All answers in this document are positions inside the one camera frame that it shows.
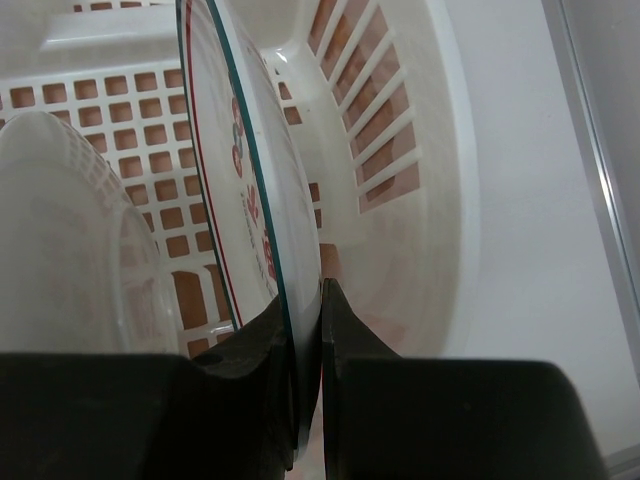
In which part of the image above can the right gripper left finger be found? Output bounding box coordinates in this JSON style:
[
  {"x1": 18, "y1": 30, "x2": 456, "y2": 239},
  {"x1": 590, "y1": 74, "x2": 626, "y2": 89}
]
[{"x1": 1, "y1": 301, "x2": 295, "y2": 479}]

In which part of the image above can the red character plate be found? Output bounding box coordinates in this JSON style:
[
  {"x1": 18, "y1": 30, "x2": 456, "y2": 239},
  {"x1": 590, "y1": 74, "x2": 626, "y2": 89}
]
[{"x1": 176, "y1": 1, "x2": 322, "y2": 455}]

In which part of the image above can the white pink dish rack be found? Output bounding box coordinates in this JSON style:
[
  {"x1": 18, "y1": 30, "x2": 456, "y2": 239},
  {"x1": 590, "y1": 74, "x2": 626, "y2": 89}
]
[{"x1": 1, "y1": 1, "x2": 478, "y2": 356}]

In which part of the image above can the green rim plate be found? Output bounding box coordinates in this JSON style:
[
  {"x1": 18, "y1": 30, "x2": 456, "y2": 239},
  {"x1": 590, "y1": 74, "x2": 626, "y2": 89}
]
[{"x1": 1, "y1": 111, "x2": 179, "y2": 354}]

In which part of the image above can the aluminium side rail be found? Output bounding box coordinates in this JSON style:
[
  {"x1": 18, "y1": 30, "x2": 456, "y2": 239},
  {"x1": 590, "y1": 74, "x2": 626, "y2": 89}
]
[{"x1": 543, "y1": 1, "x2": 639, "y2": 366}]

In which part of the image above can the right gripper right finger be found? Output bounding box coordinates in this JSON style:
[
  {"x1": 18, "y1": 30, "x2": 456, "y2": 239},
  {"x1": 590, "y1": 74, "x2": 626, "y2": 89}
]
[{"x1": 321, "y1": 279, "x2": 608, "y2": 479}]

